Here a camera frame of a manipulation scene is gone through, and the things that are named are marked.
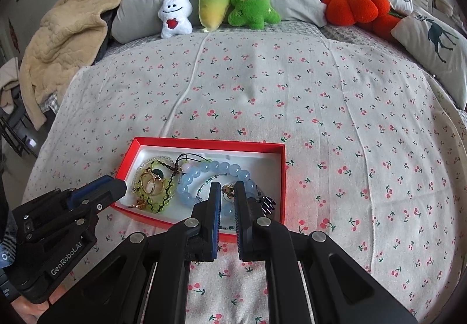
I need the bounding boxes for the black hair claw clip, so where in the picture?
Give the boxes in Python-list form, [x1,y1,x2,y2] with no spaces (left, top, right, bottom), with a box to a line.
[257,195,276,216]

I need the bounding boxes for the small gold earring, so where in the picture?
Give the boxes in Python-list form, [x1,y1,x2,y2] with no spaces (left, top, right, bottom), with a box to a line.
[128,199,147,211]

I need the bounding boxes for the gold double ring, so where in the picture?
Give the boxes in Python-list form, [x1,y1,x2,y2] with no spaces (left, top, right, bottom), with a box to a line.
[140,170,170,197]

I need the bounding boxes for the green bead flower bracelet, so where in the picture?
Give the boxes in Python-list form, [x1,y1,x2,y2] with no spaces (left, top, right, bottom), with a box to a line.
[130,151,213,215]

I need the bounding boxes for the light blue bead bracelet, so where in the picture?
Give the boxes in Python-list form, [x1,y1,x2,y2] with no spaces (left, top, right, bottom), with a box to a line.
[176,159,260,219]

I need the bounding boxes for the clear crystal bead bracelet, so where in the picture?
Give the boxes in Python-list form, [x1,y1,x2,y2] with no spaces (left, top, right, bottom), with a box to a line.
[140,153,180,172]

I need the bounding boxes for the person's left hand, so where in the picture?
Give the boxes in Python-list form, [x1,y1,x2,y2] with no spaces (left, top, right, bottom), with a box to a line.
[11,285,67,324]

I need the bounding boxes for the red OnePlus box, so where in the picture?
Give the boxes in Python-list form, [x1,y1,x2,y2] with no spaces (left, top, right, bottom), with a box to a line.
[106,137,286,242]

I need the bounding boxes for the cherry print bed sheet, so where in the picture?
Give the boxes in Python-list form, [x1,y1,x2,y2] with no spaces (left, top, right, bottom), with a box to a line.
[25,28,466,323]

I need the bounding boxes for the beige quilted blanket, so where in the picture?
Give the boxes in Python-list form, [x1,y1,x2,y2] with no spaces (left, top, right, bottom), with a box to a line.
[19,0,122,130]

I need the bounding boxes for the white bunny plush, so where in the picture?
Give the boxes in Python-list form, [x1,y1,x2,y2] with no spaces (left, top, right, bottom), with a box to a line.
[158,0,192,39]

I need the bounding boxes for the yellow green radish plush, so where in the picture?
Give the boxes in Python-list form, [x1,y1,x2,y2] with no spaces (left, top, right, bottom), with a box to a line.
[198,0,230,32]

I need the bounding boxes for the green tree plush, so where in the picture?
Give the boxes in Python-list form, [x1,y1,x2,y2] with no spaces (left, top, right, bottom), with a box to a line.
[227,0,281,30]

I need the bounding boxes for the orange pumpkin plush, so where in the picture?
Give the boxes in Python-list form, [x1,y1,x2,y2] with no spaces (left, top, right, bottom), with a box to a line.
[321,0,404,43]

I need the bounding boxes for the deer print pillow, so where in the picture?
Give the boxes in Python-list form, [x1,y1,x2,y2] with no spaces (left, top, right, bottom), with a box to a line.
[391,7,466,110]

